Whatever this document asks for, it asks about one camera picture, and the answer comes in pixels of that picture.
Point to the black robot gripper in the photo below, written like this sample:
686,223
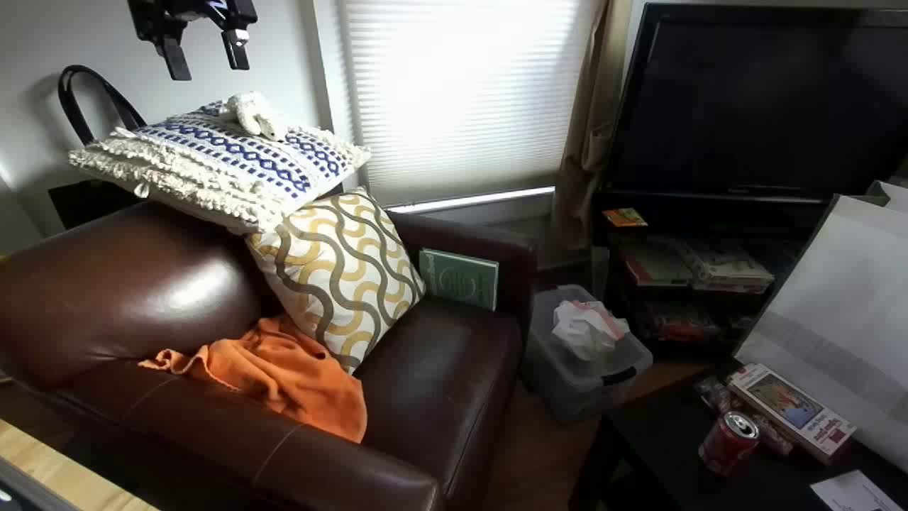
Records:
188,10

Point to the orange towel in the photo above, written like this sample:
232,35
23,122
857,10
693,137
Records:
286,373

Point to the brown leather sofa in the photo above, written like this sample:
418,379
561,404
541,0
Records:
124,292

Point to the small white plush toy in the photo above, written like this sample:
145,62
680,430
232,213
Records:
255,110

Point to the blue white fringed pillow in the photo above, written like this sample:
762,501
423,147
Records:
223,166

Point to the black bag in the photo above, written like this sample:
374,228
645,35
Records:
86,198

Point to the yellow grey wave-pattern pillow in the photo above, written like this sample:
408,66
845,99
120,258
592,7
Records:
342,272

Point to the white window blind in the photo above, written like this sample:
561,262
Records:
464,93

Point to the green book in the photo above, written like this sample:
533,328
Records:
457,276

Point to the beige curtain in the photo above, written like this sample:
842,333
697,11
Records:
586,130

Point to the light wooden table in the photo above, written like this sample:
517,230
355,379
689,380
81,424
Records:
59,472

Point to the white crumpled cloth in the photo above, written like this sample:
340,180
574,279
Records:
586,328

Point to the grey plastic storage bin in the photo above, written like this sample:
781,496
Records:
577,373

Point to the stack of shelf books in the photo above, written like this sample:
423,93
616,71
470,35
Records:
699,267

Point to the dark television stand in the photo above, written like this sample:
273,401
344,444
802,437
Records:
699,285

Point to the black flat-screen television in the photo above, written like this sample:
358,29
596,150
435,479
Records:
767,103

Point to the dark coffee table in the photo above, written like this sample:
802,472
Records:
699,472

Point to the red soda can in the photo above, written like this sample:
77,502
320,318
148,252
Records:
727,441

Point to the white red printed box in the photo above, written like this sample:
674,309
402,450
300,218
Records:
792,413

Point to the large white board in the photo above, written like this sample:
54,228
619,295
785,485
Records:
842,322

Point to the white paper sheet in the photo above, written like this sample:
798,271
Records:
852,492

